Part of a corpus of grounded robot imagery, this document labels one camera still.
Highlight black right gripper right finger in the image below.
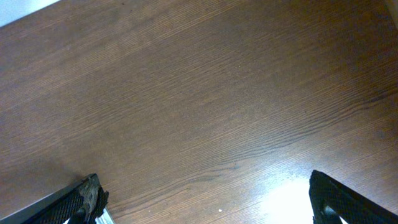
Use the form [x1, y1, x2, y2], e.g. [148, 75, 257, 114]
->
[309, 170, 397, 224]

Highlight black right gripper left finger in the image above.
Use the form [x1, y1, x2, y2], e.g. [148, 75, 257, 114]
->
[1, 174, 109, 224]

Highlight clear plastic container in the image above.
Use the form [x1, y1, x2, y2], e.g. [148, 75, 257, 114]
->
[95, 207, 115, 224]

